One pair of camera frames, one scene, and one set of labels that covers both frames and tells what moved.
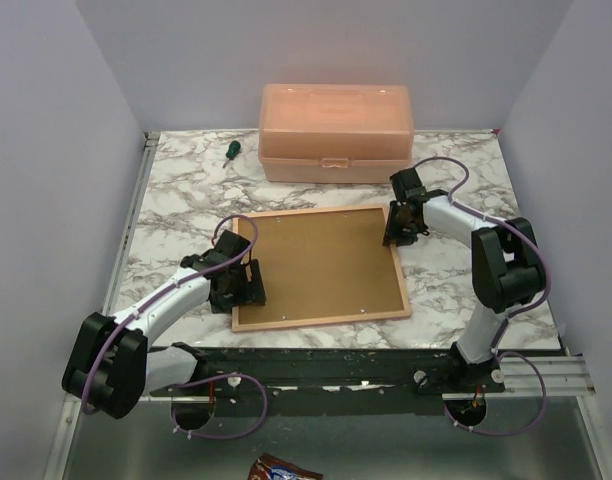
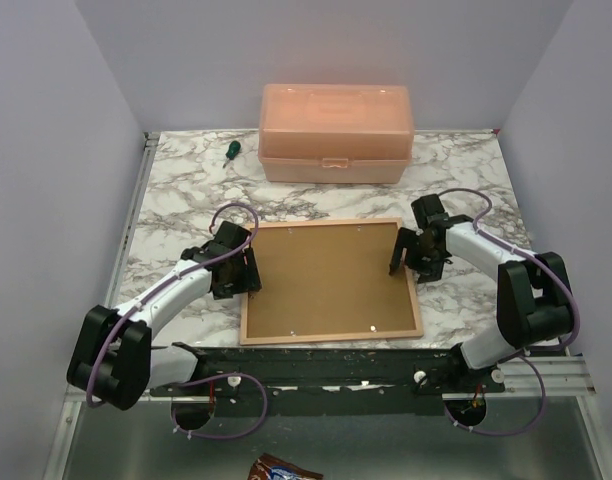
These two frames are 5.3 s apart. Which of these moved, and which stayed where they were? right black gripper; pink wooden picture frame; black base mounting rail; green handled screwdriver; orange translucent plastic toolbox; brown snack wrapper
Moved: right black gripper; pink wooden picture frame
Stayed: black base mounting rail; brown snack wrapper; green handled screwdriver; orange translucent plastic toolbox
